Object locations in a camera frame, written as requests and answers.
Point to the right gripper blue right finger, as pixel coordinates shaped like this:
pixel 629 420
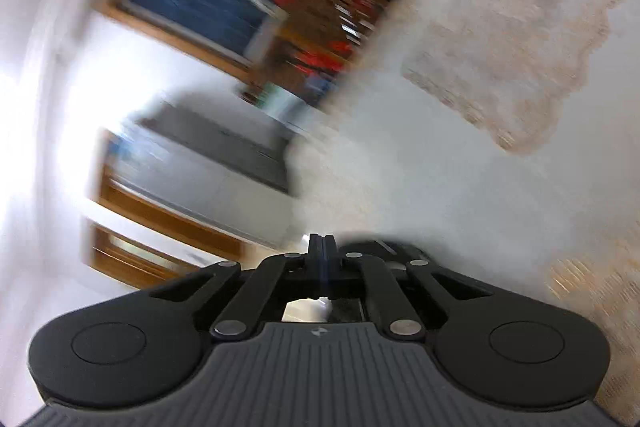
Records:
pixel 329 258

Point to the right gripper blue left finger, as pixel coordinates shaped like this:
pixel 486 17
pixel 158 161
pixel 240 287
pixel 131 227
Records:
pixel 315 257

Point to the black sneaker with white swoosh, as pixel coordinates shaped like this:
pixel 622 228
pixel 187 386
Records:
pixel 393 253

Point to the silver refrigerator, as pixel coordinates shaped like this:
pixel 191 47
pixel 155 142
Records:
pixel 229 173

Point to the white green carton box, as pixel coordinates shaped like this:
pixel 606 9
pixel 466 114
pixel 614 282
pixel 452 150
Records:
pixel 277 102

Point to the brown wooden chair far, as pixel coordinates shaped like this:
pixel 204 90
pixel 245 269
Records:
pixel 325 34

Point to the black bicycle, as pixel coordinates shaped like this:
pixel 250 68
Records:
pixel 294 79

